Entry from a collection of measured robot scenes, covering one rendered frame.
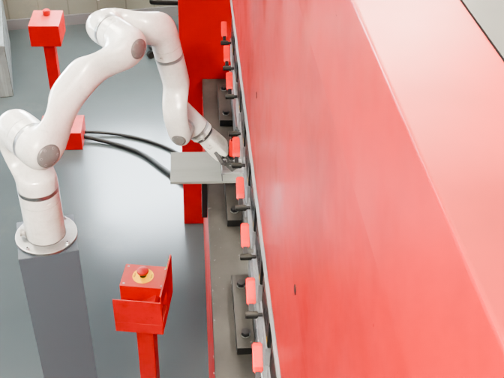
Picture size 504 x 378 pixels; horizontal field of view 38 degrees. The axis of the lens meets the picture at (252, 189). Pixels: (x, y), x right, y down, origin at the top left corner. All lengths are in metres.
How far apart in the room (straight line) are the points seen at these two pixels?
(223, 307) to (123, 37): 0.86
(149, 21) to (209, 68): 1.19
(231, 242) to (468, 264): 2.14
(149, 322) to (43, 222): 0.49
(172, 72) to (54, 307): 0.85
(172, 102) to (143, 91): 2.68
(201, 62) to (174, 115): 1.02
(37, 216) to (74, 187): 1.97
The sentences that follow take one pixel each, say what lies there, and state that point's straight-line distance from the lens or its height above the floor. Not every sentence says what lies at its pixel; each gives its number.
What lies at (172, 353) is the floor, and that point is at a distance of 3.34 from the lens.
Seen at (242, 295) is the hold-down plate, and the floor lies 0.91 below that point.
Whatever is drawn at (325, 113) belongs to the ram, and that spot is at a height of 2.09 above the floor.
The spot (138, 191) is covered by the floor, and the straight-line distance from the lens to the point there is 4.18.
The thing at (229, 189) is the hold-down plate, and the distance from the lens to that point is 2.71.
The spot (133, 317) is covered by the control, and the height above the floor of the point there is 0.73.
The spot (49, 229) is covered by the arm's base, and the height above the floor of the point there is 1.07.
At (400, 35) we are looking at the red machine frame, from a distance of 0.63.
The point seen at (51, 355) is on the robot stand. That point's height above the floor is 0.54.
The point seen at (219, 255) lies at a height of 0.88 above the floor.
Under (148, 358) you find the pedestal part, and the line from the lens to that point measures 2.75.
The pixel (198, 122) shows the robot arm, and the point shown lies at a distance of 2.51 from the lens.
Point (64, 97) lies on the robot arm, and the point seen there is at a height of 1.48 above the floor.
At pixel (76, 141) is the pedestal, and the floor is 0.06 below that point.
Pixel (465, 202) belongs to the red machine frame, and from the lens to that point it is 0.45.
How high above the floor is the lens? 2.57
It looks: 38 degrees down
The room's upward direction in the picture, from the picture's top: 3 degrees clockwise
